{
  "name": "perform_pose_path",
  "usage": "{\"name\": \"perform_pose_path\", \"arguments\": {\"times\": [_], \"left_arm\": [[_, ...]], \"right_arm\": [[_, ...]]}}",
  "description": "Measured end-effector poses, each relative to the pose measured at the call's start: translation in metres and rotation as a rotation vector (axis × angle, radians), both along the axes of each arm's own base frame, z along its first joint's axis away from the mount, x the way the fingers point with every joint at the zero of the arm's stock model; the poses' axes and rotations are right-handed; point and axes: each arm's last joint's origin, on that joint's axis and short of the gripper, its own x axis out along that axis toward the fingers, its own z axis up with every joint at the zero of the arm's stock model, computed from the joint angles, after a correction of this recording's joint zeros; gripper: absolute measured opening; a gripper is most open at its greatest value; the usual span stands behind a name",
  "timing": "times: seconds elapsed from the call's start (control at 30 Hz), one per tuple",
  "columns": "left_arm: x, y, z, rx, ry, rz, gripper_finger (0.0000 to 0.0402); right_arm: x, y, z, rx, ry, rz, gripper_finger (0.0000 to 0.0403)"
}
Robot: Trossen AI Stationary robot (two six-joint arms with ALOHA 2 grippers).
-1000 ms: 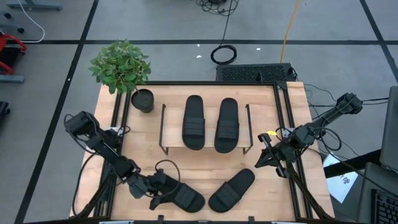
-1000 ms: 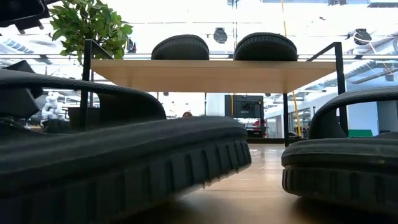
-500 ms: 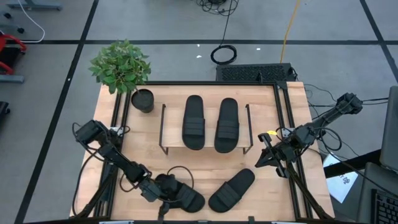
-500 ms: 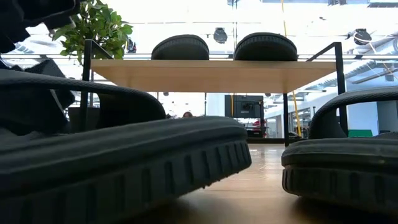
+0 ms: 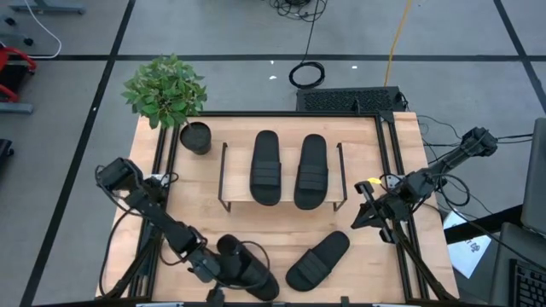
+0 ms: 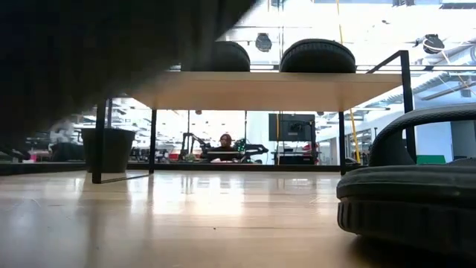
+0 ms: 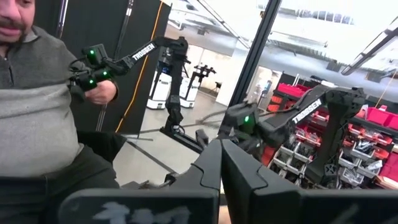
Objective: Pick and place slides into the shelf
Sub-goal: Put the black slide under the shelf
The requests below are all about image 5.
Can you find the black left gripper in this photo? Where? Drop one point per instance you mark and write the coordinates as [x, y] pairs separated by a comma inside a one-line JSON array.
[[209, 266]]

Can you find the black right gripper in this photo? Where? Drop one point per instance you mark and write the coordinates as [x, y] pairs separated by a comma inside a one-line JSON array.
[[390, 204]]

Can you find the black rubber slide sandal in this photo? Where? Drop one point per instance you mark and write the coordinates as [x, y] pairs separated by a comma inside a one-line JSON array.
[[312, 175], [260, 277], [265, 170], [315, 264]]

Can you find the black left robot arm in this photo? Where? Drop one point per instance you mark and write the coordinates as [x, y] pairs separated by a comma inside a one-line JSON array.
[[162, 217]]

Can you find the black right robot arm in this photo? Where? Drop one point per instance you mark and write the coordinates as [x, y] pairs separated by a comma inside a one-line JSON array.
[[452, 160]]

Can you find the yellow tape tag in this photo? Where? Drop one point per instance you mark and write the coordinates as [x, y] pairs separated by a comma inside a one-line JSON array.
[[374, 180]]

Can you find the white paper sheet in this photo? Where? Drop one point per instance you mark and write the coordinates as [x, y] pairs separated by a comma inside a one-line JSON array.
[[469, 256]]

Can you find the black desk edge bar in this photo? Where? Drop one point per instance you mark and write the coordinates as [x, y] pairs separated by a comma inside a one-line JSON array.
[[482, 224]]

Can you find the black perforated computer case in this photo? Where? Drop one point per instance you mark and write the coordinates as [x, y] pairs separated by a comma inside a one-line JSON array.
[[341, 100]]

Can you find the black plant pot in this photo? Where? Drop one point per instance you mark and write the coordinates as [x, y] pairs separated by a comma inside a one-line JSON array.
[[196, 138]]

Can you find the grey desk top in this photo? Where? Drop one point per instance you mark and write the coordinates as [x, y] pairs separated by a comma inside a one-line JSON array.
[[503, 264]]

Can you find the grey laptop lid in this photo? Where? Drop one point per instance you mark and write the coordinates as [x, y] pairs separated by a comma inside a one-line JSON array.
[[537, 179]]

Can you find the black keyboard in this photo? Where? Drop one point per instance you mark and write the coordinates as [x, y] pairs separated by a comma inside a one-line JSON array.
[[531, 285]]

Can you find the green leafy plant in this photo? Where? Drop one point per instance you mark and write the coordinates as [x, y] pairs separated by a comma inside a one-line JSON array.
[[164, 91]]

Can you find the grey floor plate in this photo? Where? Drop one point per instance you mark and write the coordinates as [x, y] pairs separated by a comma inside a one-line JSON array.
[[15, 108]]

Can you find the black caster wheel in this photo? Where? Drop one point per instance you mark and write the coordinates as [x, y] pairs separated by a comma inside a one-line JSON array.
[[10, 20], [28, 41]]

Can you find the grey table foot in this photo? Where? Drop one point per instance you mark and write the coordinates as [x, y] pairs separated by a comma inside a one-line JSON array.
[[47, 7]]

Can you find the wooden shelf with black frame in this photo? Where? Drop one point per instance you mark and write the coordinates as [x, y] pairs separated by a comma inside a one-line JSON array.
[[236, 170]]

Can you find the red metal chair frame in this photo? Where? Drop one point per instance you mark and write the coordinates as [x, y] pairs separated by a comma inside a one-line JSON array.
[[3, 57]]

